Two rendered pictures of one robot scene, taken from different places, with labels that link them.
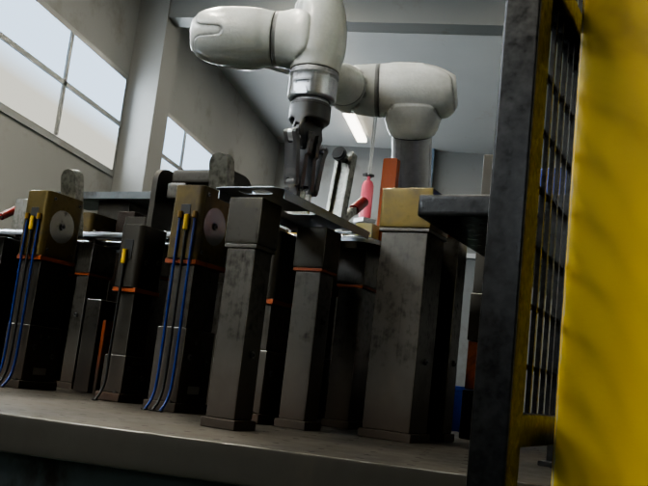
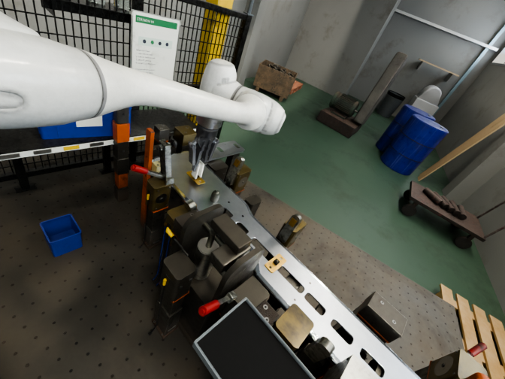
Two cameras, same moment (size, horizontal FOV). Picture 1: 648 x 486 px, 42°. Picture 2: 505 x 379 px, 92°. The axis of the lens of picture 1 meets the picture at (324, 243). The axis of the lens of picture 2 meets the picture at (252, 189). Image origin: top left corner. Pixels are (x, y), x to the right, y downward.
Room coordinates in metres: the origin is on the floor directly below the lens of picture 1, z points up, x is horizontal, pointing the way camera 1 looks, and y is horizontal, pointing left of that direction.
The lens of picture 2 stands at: (2.25, 0.31, 1.66)
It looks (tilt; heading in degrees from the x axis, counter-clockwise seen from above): 37 degrees down; 182
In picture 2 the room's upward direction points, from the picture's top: 23 degrees clockwise
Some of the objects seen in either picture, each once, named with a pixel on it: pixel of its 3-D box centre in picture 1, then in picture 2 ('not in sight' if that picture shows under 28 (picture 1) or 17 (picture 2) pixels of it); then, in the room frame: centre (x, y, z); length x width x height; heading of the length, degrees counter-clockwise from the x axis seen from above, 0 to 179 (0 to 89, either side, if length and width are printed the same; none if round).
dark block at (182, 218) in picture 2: not in sight; (179, 259); (1.78, 0.16, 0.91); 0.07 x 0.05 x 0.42; 152
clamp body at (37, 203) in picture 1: (35, 290); (280, 248); (1.50, 0.50, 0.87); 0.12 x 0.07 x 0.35; 152
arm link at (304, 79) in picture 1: (312, 89); (210, 116); (1.48, 0.05, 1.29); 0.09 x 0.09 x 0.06
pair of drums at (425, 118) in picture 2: not in sight; (407, 137); (-2.94, 2.53, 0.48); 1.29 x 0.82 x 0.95; 166
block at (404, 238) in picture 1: (405, 313); (180, 159); (1.24, -0.13, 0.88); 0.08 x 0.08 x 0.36; 62
